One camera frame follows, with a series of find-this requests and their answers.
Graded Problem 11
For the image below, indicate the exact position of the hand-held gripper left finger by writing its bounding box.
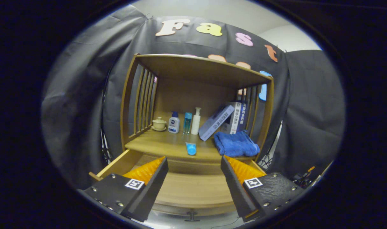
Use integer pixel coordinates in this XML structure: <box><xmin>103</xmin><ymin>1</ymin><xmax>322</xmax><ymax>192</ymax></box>
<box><xmin>77</xmin><ymin>156</ymin><xmax>169</xmax><ymax>222</ymax></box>

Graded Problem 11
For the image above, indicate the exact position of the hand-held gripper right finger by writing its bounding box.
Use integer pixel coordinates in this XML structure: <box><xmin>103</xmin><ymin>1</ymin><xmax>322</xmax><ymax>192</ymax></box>
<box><xmin>221</xmin><ymin>155</ymin><xmax>305</xmax><ymax>222</ymax></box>

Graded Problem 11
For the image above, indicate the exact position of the wooden drawer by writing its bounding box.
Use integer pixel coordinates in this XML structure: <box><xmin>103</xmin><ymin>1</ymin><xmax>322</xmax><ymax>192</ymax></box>
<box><xmin>88</xmin><ymin>149</ymin><xmax>267</xmax><ymax>222</ymax></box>

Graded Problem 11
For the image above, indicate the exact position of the wooden countertop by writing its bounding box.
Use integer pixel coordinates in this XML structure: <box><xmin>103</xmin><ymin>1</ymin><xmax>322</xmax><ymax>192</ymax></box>
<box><xmin>125</xmin><ymin>126</ymin><xmax>261</xmax><ymax>163</ymax></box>

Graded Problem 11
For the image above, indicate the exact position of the wooden cabinet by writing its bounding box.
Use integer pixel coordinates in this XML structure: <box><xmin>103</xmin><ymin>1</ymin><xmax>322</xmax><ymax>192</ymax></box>
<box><xmin>88</xmin><ymin>53</ymin><xmax>274</xmax><ymax>217</ymax></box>

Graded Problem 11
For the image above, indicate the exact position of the blue towel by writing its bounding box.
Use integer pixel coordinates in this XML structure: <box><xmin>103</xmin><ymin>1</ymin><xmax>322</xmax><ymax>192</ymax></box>
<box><xmin>214</xmin><ymin>130</ymin><xmax>260</xmax><ymax>157</ymax></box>

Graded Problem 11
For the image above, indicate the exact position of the black tripod stand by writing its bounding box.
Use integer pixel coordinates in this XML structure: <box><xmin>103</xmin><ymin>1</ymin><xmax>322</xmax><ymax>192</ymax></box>
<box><xmin>259</xmin><ymin>121</ymin><xmax>283</xmax><ymax>170</ymax></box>
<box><xmin>100</xmin><ymin>89</ymin><xmax>113</xmax><ymax>164</ymax></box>

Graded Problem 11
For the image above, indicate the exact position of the cream lidded cup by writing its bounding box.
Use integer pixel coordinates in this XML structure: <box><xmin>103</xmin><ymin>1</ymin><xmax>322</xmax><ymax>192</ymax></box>
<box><xmin>151</xmin><ymin>117</ymin><xmax>167</xmax><ymax>132</ymax></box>

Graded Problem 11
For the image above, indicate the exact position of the lavender book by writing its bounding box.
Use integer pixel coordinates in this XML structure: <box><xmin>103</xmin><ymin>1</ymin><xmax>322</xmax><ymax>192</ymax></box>
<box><xmin>198</xmin><ymin>104</ymin><xmax>235</xmax><ymax>142</ymax></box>

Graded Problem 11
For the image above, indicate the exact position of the white bottle blue cap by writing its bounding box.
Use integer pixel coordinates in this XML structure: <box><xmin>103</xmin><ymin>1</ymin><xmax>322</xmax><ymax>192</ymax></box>
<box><xmin>168</xmin><ymin>111</ymin><xmax>180</xmax><ymax>134</ymax></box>

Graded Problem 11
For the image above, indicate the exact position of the white spine book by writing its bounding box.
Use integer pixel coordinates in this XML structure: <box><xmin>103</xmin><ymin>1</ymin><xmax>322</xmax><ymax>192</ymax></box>
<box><xmin>224</xmin><ymin>102</ymin><xmax>242</xmax><ymax>135</ymax></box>

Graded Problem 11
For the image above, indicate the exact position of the black orange tool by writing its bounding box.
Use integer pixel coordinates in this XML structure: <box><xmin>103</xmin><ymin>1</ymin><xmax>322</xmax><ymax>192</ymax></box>
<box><xmin>292</xmin><ymin>165</ymin><xmax>316</xmax><ymax>188</ymax></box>

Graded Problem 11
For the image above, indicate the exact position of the dark blue book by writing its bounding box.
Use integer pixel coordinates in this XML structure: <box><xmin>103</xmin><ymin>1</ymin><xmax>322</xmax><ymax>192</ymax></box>
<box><xmin>238</xmin><ymin>102</ymin><xmax>248</xmax><ymax>132</ymax></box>

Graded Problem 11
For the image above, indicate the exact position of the clear blue bottle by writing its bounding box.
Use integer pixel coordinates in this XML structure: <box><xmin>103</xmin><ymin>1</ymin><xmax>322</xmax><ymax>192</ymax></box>
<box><xmin>183</xmin><ymin>112</ymin><xmax>193</xmax><ymax>135</ymax></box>

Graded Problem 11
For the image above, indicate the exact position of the white pump bottle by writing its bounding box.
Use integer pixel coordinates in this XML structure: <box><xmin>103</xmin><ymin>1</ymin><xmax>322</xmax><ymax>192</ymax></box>
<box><xmin>191</xmin><ymin>107</ymin><xmax>202</xmax><ymax>135</ymax></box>

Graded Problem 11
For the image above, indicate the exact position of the black backdrop cloth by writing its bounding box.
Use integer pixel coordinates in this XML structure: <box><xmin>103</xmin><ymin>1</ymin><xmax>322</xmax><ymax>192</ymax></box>
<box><xmin>41</xmin><ymin>5</ymin><xmax>346</xmax><ymax>188</ymax></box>

